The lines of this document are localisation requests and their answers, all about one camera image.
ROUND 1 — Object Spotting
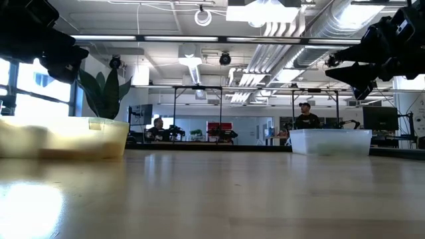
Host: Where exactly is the black computer monitor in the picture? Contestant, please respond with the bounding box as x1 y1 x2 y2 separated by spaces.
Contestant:
128 104 153 127
362 106 400 131

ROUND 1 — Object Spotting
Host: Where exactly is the black ceiling spotlight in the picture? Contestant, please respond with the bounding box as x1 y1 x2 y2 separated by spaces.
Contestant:
325 54 339 69

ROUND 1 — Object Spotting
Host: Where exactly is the black ceiling camera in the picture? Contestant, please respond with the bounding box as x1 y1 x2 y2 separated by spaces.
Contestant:
218 51 232 66
109 54 122 70

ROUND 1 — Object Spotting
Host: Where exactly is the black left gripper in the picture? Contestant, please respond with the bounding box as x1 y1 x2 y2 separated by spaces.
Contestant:
0 28 90 84

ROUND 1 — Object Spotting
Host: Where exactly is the silver ceiling duct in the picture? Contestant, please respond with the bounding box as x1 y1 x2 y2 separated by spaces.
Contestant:
292 0 386 67

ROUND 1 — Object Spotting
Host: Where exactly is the yellow translucent plastic bin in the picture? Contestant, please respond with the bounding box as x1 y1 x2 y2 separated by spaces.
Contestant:
0 115 130 160

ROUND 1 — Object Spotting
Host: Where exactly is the red background machine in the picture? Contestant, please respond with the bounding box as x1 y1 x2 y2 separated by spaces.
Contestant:
206 121 238 143

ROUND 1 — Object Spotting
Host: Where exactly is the green snake plant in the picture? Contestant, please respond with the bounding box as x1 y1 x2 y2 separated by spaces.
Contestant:
78 68 133 120

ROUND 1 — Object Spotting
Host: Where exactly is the black background rig frame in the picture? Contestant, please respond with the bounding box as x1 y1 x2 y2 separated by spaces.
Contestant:
291 88 340 130
172 85 223 133

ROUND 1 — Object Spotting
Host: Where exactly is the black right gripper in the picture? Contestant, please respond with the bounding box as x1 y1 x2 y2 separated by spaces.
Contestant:
325 5 425 100

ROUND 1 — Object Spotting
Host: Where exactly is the person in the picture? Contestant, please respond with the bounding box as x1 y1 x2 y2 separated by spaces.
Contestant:
145 116 170 142
294 102 321 130

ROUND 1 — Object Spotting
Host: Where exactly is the clear plastic bin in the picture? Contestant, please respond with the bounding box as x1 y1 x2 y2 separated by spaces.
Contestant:
289 128 373 157

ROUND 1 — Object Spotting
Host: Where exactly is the white coiled cable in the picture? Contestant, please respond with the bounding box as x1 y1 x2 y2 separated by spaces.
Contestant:
194 8 213 27

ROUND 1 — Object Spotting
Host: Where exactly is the white ceiling light panel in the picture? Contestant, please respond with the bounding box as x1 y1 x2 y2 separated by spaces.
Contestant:
226 0 301 24

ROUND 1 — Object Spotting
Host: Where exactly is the black overhead light bar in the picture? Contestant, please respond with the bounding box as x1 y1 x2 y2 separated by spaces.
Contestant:
71 33 363 46

